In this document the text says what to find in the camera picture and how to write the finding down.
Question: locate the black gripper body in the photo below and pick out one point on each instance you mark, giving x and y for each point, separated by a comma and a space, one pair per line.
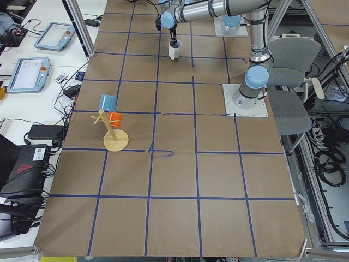
173, 35

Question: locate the black power adapter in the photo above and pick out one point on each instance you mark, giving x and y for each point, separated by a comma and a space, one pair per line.
92, 22

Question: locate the orange cup on tree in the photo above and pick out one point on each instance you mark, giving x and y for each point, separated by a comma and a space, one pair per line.
114, 118

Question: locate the teach pendant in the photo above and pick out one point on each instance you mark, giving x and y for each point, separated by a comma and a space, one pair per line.
55, 37
29, 75

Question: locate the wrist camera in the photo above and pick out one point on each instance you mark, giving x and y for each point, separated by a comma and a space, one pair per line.
158, 24

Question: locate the teach pendant near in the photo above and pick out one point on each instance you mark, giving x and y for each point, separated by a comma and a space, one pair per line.
29, 75

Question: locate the blue cup on tree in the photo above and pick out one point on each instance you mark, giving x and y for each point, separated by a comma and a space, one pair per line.
107, 102

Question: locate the white ribbed mug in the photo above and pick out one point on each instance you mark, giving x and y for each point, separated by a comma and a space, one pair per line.
174, 50

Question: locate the grey office chair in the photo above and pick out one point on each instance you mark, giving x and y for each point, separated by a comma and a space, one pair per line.
288, 85

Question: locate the black laptop charger brick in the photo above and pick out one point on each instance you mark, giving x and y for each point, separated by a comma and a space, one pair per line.
45, 132

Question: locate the black computer box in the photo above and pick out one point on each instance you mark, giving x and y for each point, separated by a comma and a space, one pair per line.
22, 170

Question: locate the wooden mug tree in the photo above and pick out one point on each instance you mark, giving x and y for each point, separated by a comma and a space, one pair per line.
114, 140

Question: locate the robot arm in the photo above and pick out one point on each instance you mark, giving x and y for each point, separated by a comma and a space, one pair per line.
208, 62
231, 22

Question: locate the small remote control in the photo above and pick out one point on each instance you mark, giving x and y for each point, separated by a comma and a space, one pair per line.
60, 77

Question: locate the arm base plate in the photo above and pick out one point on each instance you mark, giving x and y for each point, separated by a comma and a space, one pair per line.
239, 31
236, 105

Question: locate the aluminium frame post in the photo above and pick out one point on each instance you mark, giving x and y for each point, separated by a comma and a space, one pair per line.
75, 16

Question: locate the teach pendant far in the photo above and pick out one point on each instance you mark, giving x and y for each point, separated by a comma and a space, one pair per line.
55, 37

